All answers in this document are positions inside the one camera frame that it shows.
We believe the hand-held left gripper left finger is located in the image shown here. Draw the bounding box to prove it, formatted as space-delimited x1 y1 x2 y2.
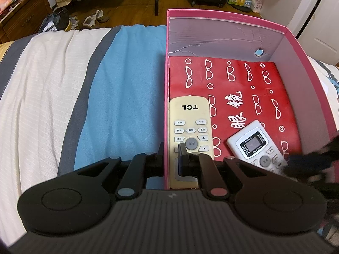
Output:
57 141 166 201

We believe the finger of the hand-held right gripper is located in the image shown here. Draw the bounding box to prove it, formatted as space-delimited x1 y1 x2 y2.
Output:
283 134 339 186

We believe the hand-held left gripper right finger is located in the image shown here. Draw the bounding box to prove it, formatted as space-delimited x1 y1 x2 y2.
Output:
178 143 295 202

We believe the pale remote with round button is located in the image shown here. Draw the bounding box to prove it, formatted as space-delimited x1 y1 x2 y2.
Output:
169 96 215 190

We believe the white remote with small screen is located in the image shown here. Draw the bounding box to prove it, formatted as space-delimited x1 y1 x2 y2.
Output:
226 120 291 177

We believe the pink cardboard box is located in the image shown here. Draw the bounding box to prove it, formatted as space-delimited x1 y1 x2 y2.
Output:
165 8 339 191

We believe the red printed paper bag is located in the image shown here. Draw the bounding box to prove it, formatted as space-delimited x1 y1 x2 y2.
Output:
169 55 303 165

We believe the white door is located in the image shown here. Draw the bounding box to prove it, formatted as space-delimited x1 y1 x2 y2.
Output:
296 0 339 66

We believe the striped bed sheet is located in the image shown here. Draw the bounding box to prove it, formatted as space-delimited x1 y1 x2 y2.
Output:
0 24 339 245

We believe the white slipper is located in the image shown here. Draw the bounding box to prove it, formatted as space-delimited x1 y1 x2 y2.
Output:
83 10 104 27
68 15 80 30

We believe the dark plastic bag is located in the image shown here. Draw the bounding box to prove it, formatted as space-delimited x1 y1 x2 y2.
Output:
39 7 70 33

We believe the wooden nightstand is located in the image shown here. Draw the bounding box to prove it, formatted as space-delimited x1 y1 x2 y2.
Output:
0 0 54 43

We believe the orange tissue box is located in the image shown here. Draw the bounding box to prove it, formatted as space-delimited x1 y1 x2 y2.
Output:
0 0 14 14

